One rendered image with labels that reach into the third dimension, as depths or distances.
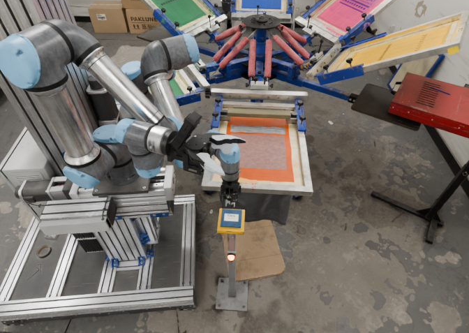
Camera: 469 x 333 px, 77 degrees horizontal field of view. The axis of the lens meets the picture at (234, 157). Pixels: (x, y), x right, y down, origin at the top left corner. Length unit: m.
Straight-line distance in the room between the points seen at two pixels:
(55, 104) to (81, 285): 1.60
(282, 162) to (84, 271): 1.54
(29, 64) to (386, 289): 2.46
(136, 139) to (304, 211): 2.11
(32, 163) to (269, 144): 1.24
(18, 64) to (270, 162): 1.28
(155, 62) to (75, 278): 1.68
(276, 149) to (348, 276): 1.19
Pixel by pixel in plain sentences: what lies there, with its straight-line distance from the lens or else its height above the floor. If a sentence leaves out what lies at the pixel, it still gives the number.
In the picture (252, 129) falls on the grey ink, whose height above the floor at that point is 0.96.
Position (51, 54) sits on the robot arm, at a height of 1.85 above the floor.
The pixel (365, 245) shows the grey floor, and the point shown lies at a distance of 2.72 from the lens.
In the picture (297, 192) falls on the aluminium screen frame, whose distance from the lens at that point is 1.59.
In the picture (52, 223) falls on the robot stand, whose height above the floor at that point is 1.17.
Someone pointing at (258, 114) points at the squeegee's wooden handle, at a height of 1.06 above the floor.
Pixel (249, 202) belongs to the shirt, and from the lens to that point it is 1.82.
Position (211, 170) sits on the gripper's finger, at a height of 1.68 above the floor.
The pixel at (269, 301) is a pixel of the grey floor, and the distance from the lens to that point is 2.34.
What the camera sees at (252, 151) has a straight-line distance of 1.81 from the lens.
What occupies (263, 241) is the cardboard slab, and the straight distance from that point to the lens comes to 2.51.
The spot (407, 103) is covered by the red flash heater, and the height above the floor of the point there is 1.10.
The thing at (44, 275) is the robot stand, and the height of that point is 0.21.
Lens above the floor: 2.20
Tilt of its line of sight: 45 degrees down
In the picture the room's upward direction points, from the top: straight up
